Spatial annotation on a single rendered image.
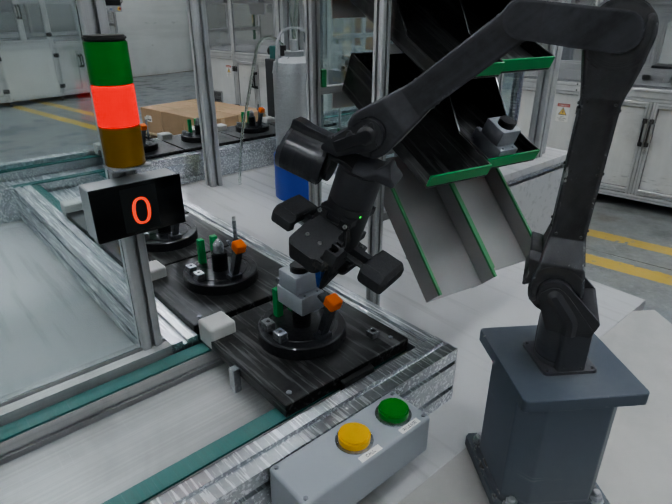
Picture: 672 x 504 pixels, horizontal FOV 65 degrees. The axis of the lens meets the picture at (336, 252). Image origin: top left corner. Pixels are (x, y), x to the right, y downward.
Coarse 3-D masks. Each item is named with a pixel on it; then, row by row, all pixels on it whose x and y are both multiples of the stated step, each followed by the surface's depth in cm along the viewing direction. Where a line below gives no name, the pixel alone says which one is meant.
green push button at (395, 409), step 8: (384, 400) 70; (392, 400) 70; (400, 400) 70; (384, 408) 69; (392, 408) 69; (400, 408) 69; (408, 408) 69; (384, 416) 68; (392, 416) 68; (400, 416) 68
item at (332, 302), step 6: (318, 294) 77; (324, 294) 77; (330, 294) 76; (336, 294) 76; (324, 300) 75; (330, 300) 75; (336, 300) 75; (342, 300) 75; (330, 306) 75; (336, 306) 75; (324, 312) 77; (330, 312) 76; (324, 318) 77; (330, 318) 77; (324, 324) 78; (330, 324) 78; (318, 330) 79; (324, 330) 79
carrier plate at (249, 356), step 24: (264, 312) 91; (360, 312) 91; (240, 336) 84; (360, 336) 84; (384, 336) 84; (240, 360) 78; (264, 360) 78; (288, 360) 78; (312, 360) 78; (336, 360) 78; (360, 360) 78; (384, 360) 81; (264, 384) 74; (288, 384) 74; (312, 384) 74; (336, 384) 75; (288, 408) 70
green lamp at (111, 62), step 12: (84, 48) 62; (96, 48) 61; (108, 48) 61; (120, 48) 62; (96, 60) 61; (108, 60) 62; (120, 60) 62; (96, 72) 62; (108, 72) 62; (120, 72) 63; (96, 84) 63; (108, 84) 63; (120, 84) 63
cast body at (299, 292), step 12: (288, 276) 79; (300, 276) 78; (312, 276) 79; (288, 288) 80; (300, 288) 78; (312, 288) 80; (288, 300) 81; (300, 300) 78; (312, 300) 79; (300, 312) 79
